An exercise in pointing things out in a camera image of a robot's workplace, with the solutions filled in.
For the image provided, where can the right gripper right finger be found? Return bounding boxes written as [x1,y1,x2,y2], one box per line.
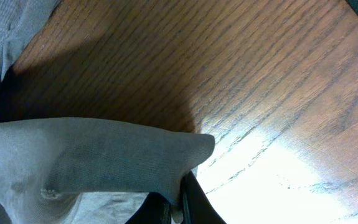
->
[181,171,226,224]

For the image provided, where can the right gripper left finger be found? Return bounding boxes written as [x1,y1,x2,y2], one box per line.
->
[126,192,171,224]

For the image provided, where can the grey shorts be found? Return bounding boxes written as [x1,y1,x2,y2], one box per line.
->
[0,1,215,223]

